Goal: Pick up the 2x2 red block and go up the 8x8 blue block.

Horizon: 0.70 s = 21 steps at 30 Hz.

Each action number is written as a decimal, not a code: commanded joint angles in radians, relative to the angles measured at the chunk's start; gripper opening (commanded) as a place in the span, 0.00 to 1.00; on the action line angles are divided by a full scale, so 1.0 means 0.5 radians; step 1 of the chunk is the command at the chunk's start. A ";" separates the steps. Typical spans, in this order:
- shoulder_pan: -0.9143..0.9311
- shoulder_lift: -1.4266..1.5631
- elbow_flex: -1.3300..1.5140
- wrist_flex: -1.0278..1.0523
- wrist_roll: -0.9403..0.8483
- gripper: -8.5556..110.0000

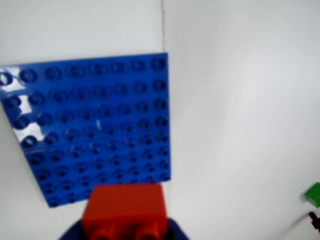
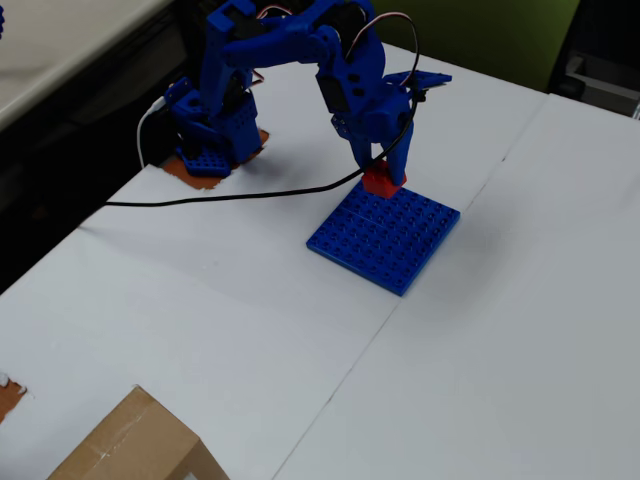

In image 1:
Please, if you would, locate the blue 8x8 studded baseplate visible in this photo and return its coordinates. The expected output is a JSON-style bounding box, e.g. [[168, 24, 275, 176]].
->
[[0, 51, 173, 209]]

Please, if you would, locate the small black object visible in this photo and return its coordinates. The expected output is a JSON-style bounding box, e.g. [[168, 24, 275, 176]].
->
[[308, 211, 320, 230]]

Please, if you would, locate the red 2x2 toy block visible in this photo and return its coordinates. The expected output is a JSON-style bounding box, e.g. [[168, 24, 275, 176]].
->
[[80, 184, 168, 240]]

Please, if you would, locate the green toy block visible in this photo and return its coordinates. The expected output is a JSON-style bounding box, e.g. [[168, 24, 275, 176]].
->
[[304, 182, 320, 209]]

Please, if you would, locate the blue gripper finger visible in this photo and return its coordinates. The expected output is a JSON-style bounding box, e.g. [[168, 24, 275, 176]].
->
[[57, 217, 191, 240]]

